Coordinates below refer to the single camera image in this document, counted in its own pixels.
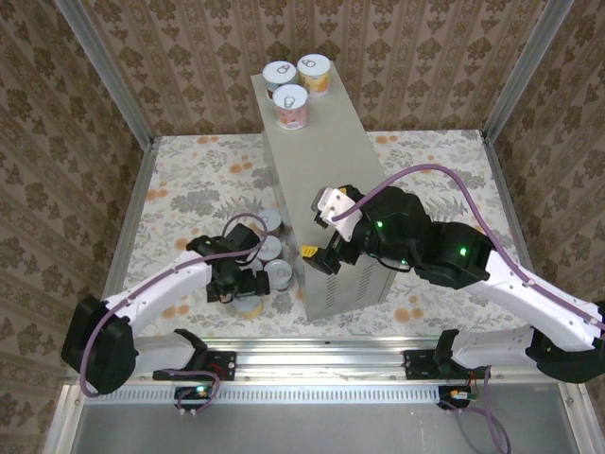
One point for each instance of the aluminium side frame rail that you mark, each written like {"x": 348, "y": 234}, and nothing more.
{"x": 502, "y": 179}
{"x": 138, "y": 189}

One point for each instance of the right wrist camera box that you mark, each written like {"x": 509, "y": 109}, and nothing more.
{"x": 338, "y": 208}

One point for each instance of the floral patterned table cover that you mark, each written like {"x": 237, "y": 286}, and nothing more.
{"x": 198, "y": 161}

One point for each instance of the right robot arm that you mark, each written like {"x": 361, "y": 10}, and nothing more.
{"x": 534, "y": 298}

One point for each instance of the aluminium corner post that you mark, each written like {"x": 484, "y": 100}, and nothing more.
{"x": 522, "y": 71}
{"x": 109, "y": 71}

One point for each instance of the long aluminium mounting rail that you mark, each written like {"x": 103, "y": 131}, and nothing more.
{"x": 321, "y": 359}

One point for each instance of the teal label food can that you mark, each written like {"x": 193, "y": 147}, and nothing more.
{"x": 280, "y": 71}

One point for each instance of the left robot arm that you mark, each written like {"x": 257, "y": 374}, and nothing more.
{"x": 156, "y": 288}

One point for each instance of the small controller board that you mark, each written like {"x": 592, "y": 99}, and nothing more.
{"x": 456, "y": 395}
{"x": 194, "y": 392}

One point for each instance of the aluminium lower frame rail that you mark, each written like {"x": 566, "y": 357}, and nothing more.
{"x": 63, "y": 425}
{"x": 579, "y": 425}

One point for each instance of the grey metal box counter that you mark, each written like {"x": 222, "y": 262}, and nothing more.
{"x": 326, "y": 156}

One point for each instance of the yellow pineapple food can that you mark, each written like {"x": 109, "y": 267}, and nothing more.
{"x": 313, "y": 66}
{"x": 248, "y": 309}

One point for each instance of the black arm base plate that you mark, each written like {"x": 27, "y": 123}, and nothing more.
{"x": 416, "y": 364}
{"x": 227, "y": 364}

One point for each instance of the pink label food can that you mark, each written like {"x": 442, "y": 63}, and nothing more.
{"x": 271, "y": 247}
{"x": 271, "y": 221}
{"x": 289, "y": 100}
{"x": 279, "y": 273}

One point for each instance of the grey metal lower panel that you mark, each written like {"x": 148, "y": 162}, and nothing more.
{"x": 307, "y": 430}

